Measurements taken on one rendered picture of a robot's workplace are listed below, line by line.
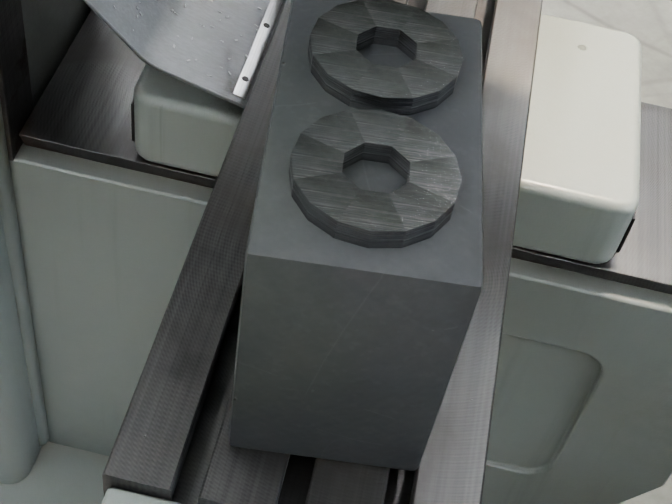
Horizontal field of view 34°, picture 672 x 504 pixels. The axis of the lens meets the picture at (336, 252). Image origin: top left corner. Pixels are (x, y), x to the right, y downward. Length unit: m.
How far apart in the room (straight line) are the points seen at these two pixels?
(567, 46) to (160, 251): 0.49
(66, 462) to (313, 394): 0.99
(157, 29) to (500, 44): 0.31
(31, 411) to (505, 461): 0.62
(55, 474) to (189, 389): 0.89
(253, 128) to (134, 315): 0.48
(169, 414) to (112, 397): 0.76
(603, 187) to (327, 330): 0.53
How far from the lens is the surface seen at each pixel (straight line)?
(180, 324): 0.74
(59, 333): 1.38
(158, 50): 1.02
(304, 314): 0.57
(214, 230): 0.80
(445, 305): 0.56
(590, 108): 1.14
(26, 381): 1.46
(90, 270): 1.26
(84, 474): 1.59
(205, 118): 1.05
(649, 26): 2.86
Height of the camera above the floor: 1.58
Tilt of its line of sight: 49 degrees down
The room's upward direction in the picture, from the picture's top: 11 degrees clockwise
